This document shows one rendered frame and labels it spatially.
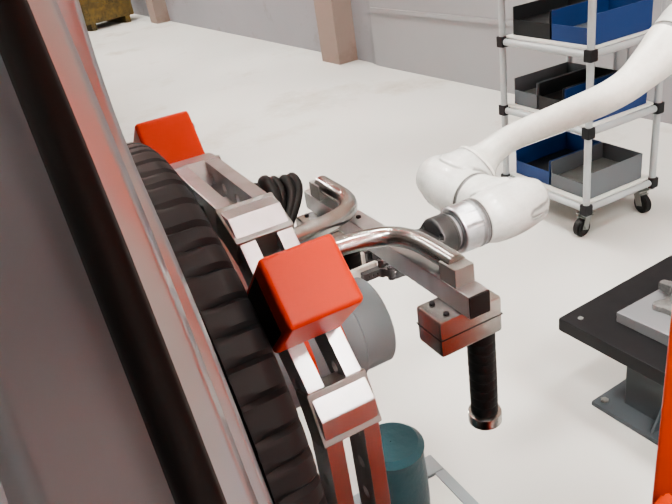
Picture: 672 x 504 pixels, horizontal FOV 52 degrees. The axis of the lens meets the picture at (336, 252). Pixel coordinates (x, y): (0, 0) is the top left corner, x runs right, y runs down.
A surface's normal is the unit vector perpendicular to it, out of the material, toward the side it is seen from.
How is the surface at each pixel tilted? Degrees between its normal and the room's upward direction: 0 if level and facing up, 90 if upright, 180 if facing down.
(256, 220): 45
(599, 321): 0
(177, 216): 24
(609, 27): 90
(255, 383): 56
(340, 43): 90
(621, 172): 90
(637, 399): 90
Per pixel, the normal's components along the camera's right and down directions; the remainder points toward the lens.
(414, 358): -0.14, -0.87
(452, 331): 0.47, 0.36
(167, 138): 0.31, -0.21
